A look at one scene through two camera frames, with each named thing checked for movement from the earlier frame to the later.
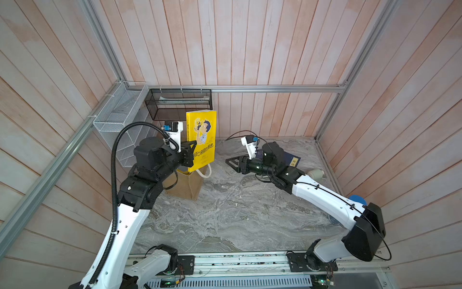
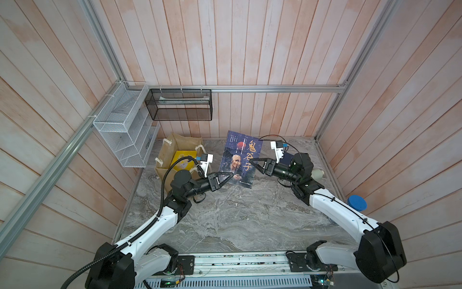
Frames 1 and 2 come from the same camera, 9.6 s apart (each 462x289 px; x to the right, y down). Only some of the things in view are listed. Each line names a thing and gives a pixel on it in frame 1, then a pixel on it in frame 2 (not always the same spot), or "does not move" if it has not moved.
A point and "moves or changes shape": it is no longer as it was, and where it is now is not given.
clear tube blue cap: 358,198 does not move
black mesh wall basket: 166,104 does not move
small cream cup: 316,174 does not move
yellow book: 201,127 moves or changes shape
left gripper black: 187,153 -> 213,182
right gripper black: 244,165 -> 270,163
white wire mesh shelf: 127,103 does not move
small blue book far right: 291,160 does not move
